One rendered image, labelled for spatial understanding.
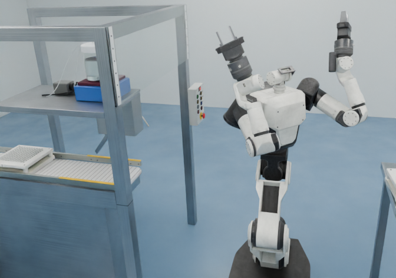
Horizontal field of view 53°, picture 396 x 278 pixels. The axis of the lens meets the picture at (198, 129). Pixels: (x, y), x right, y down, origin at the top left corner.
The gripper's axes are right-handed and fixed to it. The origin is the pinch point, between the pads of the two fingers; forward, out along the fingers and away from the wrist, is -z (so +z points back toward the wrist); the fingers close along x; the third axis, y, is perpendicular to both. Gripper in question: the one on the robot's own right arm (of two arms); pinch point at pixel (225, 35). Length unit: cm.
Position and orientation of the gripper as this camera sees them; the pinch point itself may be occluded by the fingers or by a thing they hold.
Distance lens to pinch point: 169.7
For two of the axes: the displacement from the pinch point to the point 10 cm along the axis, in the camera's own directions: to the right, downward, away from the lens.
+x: 9.1, -4.1, -1.2
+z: 4.2, 8.8, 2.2
